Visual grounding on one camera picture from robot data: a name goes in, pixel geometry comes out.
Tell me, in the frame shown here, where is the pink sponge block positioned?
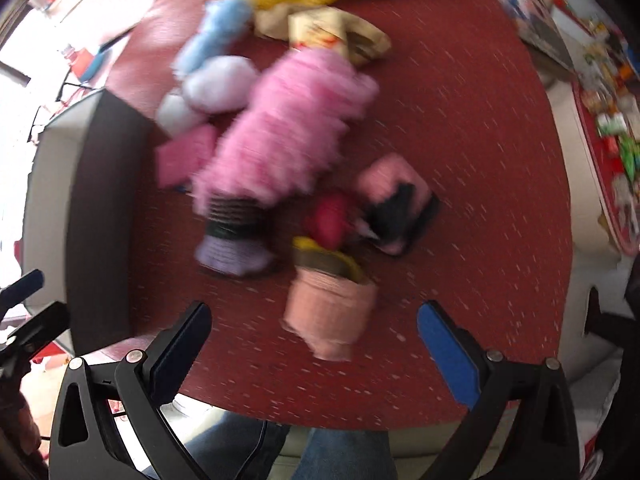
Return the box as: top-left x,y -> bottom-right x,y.
154,124 -> 218,188

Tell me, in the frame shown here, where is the purple striped sock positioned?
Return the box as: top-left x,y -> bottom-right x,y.
195,195 -> 274,278

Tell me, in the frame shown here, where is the pink and black sock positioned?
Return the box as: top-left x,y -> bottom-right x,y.
355,153 -> 439,257

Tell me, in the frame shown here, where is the white cloth bundle with cord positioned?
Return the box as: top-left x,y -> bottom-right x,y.
155,55 -> 260,138

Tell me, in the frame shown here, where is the dark red fabric rose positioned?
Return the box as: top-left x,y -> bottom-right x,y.
303,191 -> 354,250

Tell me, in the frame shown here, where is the fluffy pink yarn scarf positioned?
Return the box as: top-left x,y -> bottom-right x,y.
192,48 -> 378,214

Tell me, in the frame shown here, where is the tan knit sock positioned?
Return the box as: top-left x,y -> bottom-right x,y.
254,3 -> 392,66

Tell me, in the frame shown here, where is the yellow brown sock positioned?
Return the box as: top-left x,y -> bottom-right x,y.
293,236 -> 366,283

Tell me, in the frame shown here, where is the person's left hand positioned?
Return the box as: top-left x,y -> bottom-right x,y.
1,386 -> 41,455

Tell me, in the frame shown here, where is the grey storage box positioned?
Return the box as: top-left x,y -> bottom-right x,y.
21,89 -> 153,356

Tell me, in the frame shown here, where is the black folding chair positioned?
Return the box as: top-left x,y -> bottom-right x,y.
29,24 -> 134,143

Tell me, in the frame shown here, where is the fluffy light blue scarf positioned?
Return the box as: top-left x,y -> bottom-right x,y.
171,0 -> 254,80

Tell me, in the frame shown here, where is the red tray of snacks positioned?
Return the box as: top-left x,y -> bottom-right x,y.
552,0 -> 639,257

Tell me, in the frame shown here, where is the patterned cushion on chair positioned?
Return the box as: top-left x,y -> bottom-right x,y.
498,0 -> 574,79

